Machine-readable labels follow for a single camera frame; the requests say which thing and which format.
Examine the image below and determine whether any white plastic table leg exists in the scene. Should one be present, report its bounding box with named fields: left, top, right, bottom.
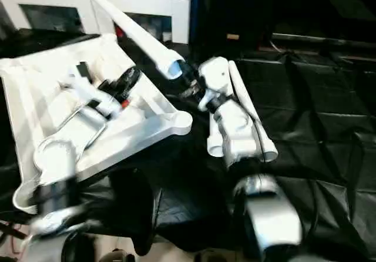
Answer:
left=227, top=61, right=278, bottom=162
left=88, top=0, right=186, bottom=80
left=206, top=114, right=226, bottom=158

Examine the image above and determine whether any black work mat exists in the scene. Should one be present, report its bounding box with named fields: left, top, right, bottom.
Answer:
left=0, top=27, right=376, bottom=257

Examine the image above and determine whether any dark low shelf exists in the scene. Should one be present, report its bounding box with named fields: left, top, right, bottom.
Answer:
left=271, top=33, right=376, bottom=48

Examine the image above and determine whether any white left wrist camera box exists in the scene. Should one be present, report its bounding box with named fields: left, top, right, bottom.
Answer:
left=58, top=61, right=123, bottom=117

